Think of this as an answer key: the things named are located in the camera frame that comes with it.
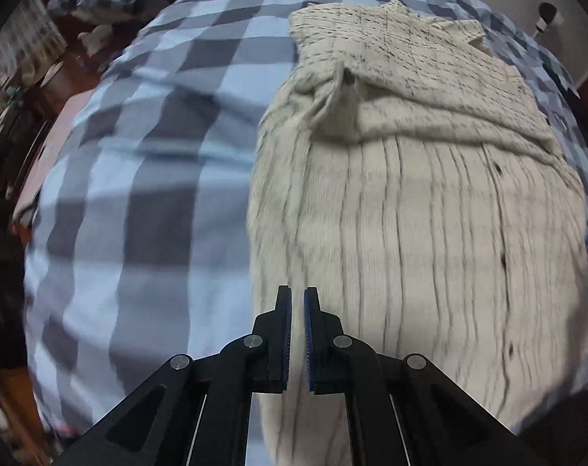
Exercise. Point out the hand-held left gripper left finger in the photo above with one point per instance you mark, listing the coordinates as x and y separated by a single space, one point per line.
285 344

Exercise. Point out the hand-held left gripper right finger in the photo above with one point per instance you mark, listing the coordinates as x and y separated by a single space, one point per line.
309 344

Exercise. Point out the cream plaid jacket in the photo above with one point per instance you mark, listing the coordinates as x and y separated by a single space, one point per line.
396 228

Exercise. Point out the blue grey checked bedsheet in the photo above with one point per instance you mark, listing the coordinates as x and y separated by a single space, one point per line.
153 179

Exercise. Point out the white slipper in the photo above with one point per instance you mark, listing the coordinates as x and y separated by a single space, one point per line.
94 39

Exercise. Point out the patterned curtain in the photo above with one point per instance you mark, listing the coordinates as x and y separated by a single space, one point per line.
29 34

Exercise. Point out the white security camera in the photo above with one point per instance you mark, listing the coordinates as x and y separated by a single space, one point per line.
547 15

